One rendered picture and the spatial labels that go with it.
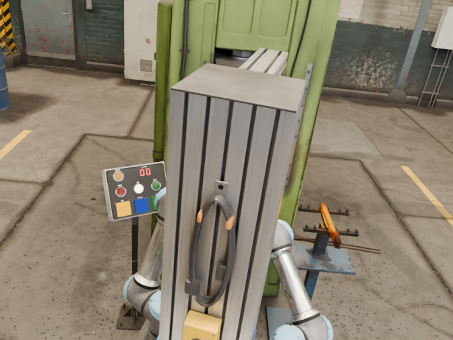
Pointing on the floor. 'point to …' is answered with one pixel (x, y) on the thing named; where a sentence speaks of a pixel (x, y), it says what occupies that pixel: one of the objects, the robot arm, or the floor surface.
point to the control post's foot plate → (126, 321)
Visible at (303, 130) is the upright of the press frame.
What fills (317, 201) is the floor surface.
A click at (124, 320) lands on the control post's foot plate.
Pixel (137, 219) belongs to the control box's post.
